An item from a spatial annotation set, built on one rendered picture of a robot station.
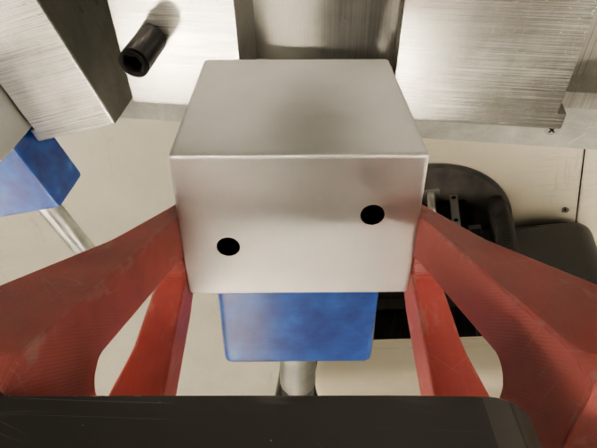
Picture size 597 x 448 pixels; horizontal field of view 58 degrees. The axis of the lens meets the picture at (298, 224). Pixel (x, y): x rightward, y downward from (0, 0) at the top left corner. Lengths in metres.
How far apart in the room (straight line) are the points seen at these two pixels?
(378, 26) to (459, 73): 0.04
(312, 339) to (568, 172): 0.90
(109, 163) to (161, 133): 0.20
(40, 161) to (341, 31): 0.17
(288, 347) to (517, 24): 0.12
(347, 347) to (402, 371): 0.37
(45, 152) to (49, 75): 0.05
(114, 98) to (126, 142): 1.18
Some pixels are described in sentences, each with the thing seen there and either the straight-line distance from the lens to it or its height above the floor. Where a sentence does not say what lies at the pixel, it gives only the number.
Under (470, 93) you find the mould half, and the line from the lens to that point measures 0.19.
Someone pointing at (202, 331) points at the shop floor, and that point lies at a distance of 2.00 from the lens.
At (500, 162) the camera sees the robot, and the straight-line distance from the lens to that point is 0.99.
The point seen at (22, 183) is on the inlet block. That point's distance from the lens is 0.30.
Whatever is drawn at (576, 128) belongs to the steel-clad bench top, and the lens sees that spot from 0.32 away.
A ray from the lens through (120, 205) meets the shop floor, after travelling 1.62.
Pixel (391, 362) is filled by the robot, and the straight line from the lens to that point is 0.53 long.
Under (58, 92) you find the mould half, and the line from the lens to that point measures 0.28.
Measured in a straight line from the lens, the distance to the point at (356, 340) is 0.16.
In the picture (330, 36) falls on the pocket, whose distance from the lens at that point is 0.21.
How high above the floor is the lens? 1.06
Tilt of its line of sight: 45 degrees down
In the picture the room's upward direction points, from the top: 169 degrees counter-clockwise
